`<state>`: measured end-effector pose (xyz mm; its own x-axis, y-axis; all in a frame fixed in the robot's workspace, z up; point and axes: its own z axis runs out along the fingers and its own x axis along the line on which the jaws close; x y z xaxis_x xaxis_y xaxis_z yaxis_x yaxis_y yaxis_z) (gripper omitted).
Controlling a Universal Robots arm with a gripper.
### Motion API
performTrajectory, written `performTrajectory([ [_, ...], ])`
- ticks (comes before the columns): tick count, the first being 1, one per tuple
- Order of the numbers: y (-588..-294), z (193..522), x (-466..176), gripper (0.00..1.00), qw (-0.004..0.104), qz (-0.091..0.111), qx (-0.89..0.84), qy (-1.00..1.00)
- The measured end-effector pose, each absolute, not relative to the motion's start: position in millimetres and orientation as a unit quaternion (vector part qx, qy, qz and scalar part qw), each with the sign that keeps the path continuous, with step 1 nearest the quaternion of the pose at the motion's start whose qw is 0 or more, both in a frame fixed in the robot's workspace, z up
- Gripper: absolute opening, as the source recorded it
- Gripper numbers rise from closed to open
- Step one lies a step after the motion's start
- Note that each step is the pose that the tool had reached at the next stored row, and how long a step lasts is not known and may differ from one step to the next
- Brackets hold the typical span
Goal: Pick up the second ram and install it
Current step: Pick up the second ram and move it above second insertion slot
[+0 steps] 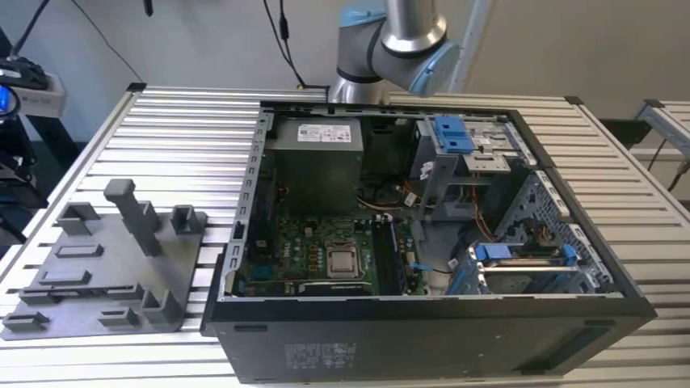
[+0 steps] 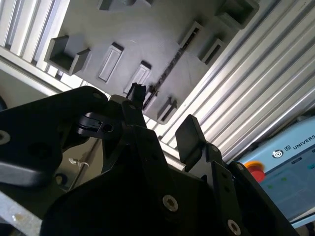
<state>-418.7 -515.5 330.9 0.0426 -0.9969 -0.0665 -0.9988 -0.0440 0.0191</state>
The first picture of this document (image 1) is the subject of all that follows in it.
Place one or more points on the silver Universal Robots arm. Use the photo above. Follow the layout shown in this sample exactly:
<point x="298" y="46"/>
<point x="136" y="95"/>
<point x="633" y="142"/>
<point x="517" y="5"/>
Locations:
<point x="415" y="24"/>

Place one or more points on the grey plastic parts rack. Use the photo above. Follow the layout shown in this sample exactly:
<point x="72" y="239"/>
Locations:
<point x="135" y="283"/>

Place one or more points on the black hanging tool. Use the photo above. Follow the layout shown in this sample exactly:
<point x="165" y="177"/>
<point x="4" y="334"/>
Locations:
<point x="147" y="7"/>

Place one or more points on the grey power supply unit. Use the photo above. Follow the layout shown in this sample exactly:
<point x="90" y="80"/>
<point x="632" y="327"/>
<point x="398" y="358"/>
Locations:
<point x="313" y="178"/>

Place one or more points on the green motherboard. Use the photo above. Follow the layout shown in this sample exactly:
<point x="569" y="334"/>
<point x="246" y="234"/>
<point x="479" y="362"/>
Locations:
<point x="302" y="242"/>

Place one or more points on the silver topped CPU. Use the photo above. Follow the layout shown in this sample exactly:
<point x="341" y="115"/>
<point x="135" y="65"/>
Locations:
<point x="343" y="262"/>

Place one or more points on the black graphics card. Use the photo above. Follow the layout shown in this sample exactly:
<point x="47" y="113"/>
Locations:
<point x="334" y="288"/>

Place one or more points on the white plastic connector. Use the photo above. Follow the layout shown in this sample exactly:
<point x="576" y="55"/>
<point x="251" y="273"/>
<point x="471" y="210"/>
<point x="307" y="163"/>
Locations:
<point x="426" y="169"/>

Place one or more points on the grey metal drive cage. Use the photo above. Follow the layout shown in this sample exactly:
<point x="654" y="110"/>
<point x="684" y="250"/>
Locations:
<point x="439" y="178"/>

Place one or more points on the blue drive bay latch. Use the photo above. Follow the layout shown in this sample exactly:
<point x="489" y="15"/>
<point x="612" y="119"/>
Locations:
<point x="450" y="133"/>

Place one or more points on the black open PC case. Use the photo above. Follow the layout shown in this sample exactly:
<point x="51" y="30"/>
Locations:
<point x="377" y="343"/>

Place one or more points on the hard disk in blue carrier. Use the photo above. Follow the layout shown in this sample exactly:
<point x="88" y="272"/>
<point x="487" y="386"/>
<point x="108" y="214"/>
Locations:
<point x="496" y="252"/>

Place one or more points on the silver slatted side table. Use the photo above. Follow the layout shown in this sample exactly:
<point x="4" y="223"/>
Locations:
<point x="669" y="121"/>

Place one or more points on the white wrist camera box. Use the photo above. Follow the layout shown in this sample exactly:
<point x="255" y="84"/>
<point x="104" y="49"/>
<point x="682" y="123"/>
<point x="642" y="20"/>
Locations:
<point x="40" y="97"/>

